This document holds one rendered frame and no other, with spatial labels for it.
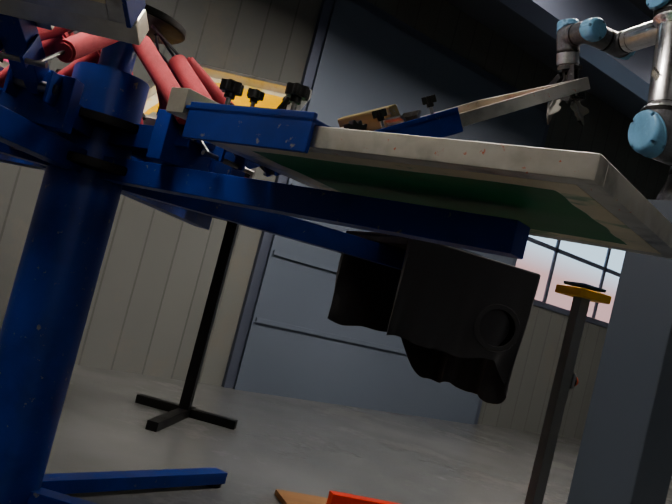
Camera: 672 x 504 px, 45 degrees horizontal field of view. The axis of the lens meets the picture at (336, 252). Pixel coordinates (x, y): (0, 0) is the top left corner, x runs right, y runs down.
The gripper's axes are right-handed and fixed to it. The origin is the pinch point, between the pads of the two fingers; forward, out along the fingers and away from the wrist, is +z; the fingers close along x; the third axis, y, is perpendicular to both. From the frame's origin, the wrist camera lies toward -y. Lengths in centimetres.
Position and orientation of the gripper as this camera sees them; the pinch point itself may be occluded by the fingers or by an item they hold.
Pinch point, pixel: (564, 126)
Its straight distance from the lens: 291.7
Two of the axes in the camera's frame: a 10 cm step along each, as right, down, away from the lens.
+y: 4.1, 0.5, -9.1
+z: 0.2, 10.0, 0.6
